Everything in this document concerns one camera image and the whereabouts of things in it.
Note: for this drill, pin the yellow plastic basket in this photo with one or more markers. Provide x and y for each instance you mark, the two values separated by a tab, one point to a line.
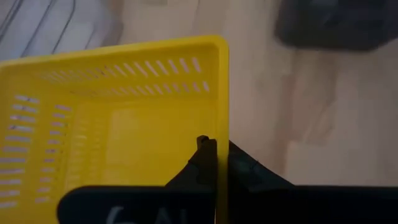
140	130

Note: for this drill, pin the clear plastic basket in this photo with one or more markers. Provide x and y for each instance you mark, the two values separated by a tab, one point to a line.
56	25

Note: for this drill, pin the grey plastic basket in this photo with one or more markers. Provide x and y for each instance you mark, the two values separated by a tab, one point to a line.
335	25

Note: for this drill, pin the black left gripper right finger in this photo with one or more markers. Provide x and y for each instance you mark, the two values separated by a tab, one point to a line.
264	202

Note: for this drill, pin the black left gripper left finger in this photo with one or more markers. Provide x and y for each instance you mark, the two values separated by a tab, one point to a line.
149	202

